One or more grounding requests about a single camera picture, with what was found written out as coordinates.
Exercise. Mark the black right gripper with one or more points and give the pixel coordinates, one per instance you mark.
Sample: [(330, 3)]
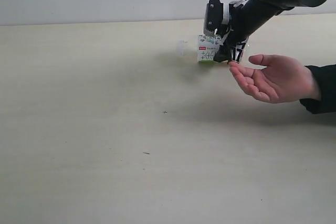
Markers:
[(235, 28)]

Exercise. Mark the clear tea bottle white label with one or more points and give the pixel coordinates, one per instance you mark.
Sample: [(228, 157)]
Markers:
[(201, 49)]

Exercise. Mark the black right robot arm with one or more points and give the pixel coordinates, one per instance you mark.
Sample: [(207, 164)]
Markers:
[(263, 10)]

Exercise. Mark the person's open right hand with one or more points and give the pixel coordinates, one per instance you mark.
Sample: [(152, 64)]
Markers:
[(282, 79)]

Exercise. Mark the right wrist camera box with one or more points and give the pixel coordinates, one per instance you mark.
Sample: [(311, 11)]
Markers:
[(216, 19)]

